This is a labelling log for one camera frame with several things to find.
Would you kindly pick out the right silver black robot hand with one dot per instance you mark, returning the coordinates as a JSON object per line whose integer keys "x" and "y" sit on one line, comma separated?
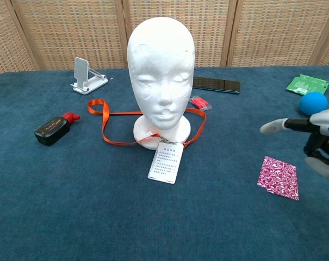
{"x": 324, "y": 122}

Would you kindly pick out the white badge card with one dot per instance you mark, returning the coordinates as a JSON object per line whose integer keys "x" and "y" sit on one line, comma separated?
{"x": 165, "y": 163}

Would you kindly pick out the white mannequin head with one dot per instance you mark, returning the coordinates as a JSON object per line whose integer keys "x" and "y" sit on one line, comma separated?
{"x": 158, "y": 68}

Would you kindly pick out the blue ball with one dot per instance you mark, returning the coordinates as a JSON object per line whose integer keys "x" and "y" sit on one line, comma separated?
{"x": 312, "y": 102}

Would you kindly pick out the green foil packet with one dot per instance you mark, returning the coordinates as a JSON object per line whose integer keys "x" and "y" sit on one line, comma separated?
{"x": 305, "y": 83}

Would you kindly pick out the pink white patterned packet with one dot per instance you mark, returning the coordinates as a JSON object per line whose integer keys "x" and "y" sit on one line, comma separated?
{"x": 279, "y": 178}

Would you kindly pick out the black smartphone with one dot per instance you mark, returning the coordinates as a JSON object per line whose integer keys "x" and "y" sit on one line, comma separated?
{"x": 216, "y": 84}

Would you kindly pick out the red candy in clear wrapper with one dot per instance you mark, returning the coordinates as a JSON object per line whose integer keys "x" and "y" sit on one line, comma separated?
{"x": 199, "y": 102}

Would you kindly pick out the white folding phone stand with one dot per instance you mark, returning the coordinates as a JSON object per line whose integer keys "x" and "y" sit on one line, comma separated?
{"x": 81, "y": 69}

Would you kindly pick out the woven bamboo folding screen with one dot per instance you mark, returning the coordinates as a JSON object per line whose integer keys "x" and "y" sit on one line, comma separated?
{"x": 71, "y": 32}

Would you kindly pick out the black red small device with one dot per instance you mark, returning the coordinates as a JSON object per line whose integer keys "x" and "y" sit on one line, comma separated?
{"x": 51, "y": 129}

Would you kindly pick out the dark blue table cloth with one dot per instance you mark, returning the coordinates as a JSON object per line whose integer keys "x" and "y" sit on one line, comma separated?
{"x": 58, "y": 204}

